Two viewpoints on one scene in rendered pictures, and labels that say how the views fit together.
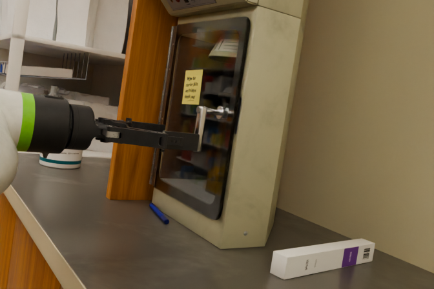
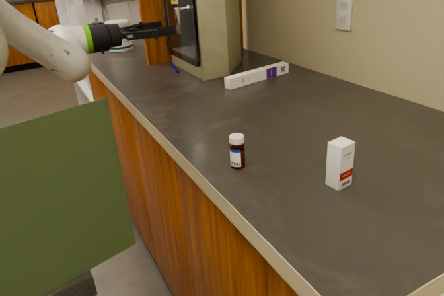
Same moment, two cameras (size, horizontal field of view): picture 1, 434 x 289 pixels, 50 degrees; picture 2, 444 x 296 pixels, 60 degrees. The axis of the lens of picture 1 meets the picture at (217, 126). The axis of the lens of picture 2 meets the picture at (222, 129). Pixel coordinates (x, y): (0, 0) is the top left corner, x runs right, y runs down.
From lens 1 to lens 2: 0.56 m
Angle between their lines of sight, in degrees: 22
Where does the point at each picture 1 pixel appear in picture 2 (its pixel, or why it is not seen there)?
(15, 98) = (80, 29)
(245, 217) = (213, 62)
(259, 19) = not seen: outside the picture
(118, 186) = (152, 57)
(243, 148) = (203, 26)
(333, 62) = not seen: outside the picture
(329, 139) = (271, 2)
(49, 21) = not seen: outside the picture
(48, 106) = (96, 29)
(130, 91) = (143, 0)
